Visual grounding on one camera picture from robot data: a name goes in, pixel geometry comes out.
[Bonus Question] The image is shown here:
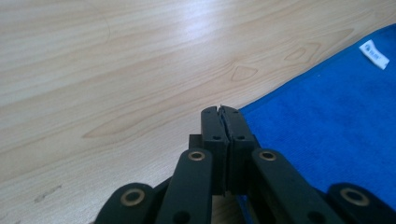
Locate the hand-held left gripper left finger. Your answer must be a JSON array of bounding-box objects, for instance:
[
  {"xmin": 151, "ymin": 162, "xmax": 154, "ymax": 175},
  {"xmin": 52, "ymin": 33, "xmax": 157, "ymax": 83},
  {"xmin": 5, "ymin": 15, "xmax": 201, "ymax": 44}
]
[{"xmin": 189, "ymin": 105, "xmax": 231, "ymax": 196}]

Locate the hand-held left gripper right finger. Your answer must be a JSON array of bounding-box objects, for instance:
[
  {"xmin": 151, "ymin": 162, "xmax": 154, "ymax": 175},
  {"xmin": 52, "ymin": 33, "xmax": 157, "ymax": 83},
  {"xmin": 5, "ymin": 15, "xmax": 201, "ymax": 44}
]
[{"xmin": 219, "ymin": 105, "xmax": 262, "ymax": 195}]

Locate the blue towel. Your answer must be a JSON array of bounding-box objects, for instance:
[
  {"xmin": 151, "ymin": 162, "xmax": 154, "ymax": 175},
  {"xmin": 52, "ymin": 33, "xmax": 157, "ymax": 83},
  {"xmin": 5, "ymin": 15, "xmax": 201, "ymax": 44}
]
[{"xmin": 234, "ymin": 23, "xmax": 396, "ymax": 224}]

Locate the white towel label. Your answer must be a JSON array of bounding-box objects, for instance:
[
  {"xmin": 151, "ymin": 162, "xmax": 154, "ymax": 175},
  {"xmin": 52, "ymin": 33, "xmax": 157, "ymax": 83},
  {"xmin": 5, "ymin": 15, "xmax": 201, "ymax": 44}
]
[{"xmin": 359, "ymin": 39, "xmax": 390, "ymax": 71}]

